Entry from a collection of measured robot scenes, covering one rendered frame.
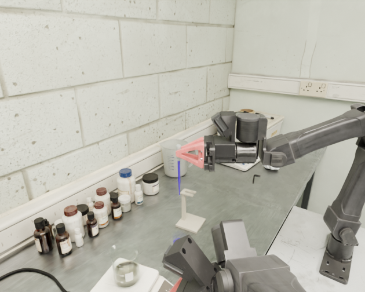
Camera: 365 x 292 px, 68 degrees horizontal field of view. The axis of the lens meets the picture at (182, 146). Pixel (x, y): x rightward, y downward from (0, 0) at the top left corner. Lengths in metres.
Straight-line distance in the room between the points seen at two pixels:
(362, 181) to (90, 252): 0.79
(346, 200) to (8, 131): 0.96
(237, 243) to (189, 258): 0.08
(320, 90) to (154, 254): 1.31
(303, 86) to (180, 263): 1.46
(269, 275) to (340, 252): 0.59
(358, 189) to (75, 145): 0.90
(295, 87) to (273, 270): 1.50
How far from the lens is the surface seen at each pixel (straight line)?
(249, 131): 0.67
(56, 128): 1.00
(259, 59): 1.89
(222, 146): 0.67
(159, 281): 0.72
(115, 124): 1.15
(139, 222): 1.01
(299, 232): 1.03
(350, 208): 0.86
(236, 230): 0.46
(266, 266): 0.38
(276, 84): 1.82
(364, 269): 0.98
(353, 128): 0.75
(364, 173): 0.82
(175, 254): 0.45
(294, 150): 0.71
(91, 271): 0.87
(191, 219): 0.99
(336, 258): 0.95
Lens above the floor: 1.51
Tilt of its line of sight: 22 degrees down
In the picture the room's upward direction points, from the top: straight up
